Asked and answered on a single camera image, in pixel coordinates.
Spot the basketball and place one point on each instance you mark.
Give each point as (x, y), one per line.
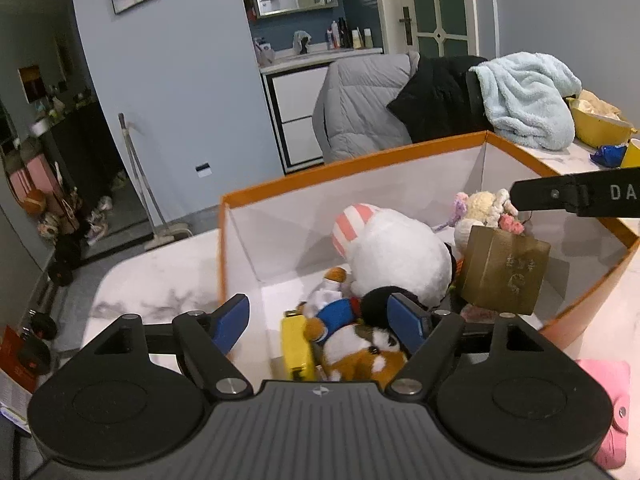
(35, 202)

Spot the orange storage box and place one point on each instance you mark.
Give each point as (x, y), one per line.
(276, 241)

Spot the crochet bunny doll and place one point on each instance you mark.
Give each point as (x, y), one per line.
(491, 210)

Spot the light blue fleece blanket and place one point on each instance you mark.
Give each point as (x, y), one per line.
(524, 99)

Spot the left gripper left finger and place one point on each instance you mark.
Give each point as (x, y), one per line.
(204, 341)

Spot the brown sailor plush toy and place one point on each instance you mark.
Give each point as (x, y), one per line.
(345, 347)

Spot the black jacket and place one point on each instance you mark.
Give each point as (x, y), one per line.
(442, 99)

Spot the yellow mug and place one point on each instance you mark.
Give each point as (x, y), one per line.
(631, 158)

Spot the yellow bowl with food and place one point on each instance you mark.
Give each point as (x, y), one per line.
(598, 122)

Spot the blue wrapper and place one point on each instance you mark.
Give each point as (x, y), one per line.
(609, 156)

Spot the white panda plush toy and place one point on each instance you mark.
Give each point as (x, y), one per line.
(389, 252)

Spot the small brown cardboard box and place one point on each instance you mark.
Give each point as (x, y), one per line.
(503, 272)

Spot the white vanity cabinet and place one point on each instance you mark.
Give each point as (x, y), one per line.
(292, 85)

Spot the white glass panel door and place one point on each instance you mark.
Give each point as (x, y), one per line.
(440, 27)

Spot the yellow tape measure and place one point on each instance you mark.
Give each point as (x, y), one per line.
(296, 350)

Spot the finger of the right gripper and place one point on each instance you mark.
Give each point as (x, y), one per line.
(548, 193)

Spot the playing card box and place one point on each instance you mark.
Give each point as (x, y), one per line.
(17, 382)

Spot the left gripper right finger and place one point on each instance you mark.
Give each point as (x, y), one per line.
(430, 338)

